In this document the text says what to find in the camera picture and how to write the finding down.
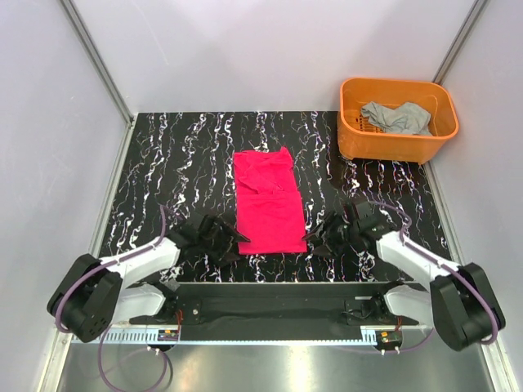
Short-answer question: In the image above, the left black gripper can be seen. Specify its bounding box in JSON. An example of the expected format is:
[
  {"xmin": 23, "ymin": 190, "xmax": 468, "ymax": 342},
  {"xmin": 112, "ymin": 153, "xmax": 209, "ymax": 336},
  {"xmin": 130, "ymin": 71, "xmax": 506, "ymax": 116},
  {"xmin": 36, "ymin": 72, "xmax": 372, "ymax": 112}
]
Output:
[{"xmin": 197, "ymin": 216, "xmax": 249, "ymax": 266}]

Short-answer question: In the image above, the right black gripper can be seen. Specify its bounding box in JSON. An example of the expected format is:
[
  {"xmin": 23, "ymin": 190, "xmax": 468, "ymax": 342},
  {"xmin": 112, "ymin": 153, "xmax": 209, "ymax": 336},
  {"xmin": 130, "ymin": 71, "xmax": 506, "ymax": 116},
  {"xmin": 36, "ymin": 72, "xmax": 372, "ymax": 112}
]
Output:
[{"xmin": 302, "ymin": 210, "xmax": 360, "ymax": 260}]

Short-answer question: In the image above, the pink t shirt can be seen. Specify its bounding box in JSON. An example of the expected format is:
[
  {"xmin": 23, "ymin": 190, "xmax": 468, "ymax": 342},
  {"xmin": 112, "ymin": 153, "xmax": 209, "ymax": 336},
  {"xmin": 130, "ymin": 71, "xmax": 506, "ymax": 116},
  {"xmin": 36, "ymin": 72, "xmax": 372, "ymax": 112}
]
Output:
[{"xmin": 233, "ymin": 147, "xmax": 307, "ymax": 256}]

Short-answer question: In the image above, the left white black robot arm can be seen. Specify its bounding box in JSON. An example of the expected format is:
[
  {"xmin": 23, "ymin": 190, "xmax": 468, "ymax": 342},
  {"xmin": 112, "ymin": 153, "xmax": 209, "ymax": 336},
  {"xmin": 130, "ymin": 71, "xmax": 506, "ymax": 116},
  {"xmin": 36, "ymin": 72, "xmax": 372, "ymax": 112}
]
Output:
[{"xmin": 47, "ymin": 214, "xmax": 250, "ymax": 343}]

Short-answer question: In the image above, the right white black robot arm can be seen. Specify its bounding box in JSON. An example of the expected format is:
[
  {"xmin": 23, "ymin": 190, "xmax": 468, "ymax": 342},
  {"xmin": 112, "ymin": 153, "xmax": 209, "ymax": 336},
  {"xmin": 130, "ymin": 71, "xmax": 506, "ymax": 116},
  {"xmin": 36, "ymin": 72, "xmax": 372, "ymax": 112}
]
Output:
[{"xmin": 303, "ymin": 212, "xmax": 506, "ymax": 351}]

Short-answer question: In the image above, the orange plastic basket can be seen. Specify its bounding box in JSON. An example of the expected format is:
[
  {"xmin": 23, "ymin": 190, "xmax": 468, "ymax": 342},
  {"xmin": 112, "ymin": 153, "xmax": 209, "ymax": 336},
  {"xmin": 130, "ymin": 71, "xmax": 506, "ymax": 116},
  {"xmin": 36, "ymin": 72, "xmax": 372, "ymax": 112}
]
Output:
[{"xmin": 337, "ymin": 78, "xmax": 459, "ymax": 164}]

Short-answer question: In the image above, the grey t shirt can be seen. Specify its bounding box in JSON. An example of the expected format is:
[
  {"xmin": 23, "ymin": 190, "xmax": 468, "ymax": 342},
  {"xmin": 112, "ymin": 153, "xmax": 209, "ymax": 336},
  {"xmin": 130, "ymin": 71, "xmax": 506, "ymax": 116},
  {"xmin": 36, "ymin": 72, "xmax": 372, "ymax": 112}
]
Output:
[{"xmin": 360, "ymin": 102, "xmax": 431, "ymax": 136}]

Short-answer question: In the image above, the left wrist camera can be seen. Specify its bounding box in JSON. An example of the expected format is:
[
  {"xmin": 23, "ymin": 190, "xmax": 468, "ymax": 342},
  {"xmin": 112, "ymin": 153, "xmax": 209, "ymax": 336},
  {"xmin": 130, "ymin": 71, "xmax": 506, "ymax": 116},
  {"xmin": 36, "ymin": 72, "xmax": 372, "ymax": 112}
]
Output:
[{"xmin": 179, "ymin": 212, "xmax": 216, "ymax": 243}]

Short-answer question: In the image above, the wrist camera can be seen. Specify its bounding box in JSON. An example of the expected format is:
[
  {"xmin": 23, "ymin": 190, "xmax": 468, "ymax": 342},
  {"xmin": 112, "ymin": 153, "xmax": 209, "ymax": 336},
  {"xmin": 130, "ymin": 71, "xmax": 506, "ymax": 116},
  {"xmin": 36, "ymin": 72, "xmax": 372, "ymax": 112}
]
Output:
[
  {"xmin": 179, "ymin": 212, "xmax": 216, "ymax": 243},
  {"xmin": 345, "ymin": 201, "xmax": 381, "ymax": 232}
]

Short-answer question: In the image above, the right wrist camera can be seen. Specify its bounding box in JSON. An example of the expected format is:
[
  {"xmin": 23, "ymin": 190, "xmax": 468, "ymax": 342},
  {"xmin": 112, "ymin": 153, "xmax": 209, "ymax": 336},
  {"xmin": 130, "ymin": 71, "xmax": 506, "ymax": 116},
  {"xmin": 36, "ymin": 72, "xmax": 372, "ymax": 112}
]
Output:
[{"xmin": 345, "ymin": 201, "xmax": 381, "ymax": 232}]

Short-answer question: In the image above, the slotted white cable duct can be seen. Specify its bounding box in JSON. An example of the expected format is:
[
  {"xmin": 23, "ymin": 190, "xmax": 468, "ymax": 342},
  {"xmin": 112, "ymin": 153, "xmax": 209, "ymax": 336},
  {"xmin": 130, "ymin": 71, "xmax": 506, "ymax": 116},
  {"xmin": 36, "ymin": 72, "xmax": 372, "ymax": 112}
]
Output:
[{"xmin": 73, "ymin": 328, "xmax": 404, "ymax": 346}]

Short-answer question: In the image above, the right aluminium frame post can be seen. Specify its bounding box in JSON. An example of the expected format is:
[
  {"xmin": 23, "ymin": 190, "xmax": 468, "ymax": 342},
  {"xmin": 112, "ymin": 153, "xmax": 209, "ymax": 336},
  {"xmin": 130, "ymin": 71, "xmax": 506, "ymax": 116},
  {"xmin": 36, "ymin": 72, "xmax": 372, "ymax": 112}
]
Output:
[{"xmin": 432, "ymin": 0, "xmax": 490, "ymax": 85}]

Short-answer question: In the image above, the aluminium frame post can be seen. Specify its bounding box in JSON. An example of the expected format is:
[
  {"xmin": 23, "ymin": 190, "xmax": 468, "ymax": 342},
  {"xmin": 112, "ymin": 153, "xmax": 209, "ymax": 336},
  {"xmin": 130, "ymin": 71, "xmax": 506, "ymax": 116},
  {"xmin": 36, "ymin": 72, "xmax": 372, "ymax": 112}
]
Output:
[
  {"xmin": 58, "ymin": 0, "xmax": 134, "ymax": 127},
  {"xmin": 432, "ymin": 0, "xmax": 490, "ymax": 85}
]

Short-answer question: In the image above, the left aluminium frame post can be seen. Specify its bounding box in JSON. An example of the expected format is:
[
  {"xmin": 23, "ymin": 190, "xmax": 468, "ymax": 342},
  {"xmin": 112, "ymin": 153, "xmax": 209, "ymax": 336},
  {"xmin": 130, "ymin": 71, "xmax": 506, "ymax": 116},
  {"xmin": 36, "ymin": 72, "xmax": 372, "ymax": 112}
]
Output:
[{"xmin": 58, "ymin": 0, "xmax": 134, "ymax": 127}]

